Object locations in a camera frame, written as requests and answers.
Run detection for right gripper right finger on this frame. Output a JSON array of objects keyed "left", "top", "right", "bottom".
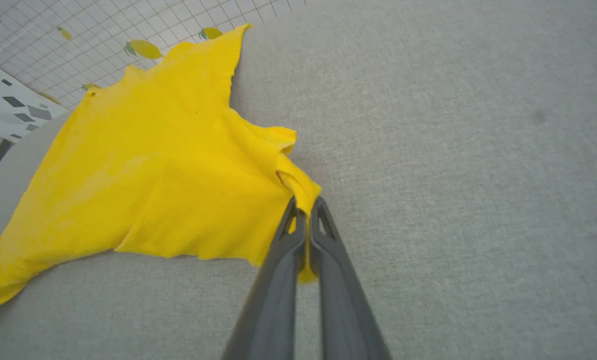
[{"left": 308, "top": 196, "right": 392, "bottom": 360}]

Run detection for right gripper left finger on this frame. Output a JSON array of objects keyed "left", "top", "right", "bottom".
[{"left": 221, "top": 196, "right": 308, "bottom": 360}]

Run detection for yellow t-shirt garment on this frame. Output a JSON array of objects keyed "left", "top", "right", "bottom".
[{"left": 0, "top": 23, "right": 322, "bottom": 319}]

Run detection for white panel grey shapes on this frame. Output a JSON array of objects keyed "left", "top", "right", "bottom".
[{"left": 0, "top": 55, "right": 69, "bottom": 143}]

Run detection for white grid lemon print sheet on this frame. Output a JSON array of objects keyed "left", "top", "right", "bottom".
[{"left": 0, "top": 0, "right": 307, "bottom": 108}]

